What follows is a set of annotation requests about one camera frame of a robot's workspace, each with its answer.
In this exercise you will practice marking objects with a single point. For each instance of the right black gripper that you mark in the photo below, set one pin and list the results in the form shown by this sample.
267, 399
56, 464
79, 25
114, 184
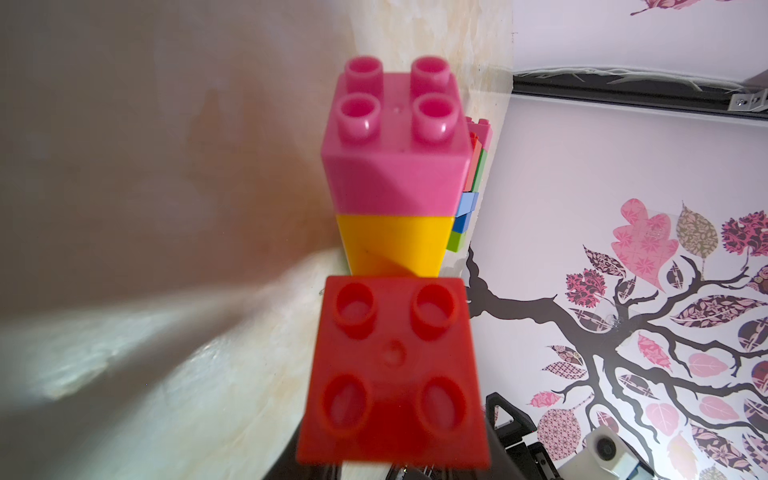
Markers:
511, 457

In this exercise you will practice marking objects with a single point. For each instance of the lime green lego brick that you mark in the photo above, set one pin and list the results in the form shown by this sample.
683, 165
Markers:
457, 242

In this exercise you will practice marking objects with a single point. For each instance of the yellow lego brick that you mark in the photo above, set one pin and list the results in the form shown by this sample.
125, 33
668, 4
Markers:
378, 245

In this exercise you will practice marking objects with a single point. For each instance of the red square lego brick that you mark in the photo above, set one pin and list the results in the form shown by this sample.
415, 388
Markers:
474, 161

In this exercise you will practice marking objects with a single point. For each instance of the pink lego brick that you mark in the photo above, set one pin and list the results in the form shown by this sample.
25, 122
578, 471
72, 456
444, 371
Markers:
482, 129

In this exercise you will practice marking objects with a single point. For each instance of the magenta lego brick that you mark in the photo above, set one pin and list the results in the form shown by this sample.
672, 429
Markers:
396, 143

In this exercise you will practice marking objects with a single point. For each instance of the blue long lego brick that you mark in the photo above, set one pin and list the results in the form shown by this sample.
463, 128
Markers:
467, 203

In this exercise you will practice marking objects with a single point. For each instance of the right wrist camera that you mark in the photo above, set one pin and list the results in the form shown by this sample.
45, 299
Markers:
606, 457

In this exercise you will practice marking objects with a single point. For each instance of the aluminium frame rail back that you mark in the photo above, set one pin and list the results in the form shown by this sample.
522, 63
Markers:
645, 89

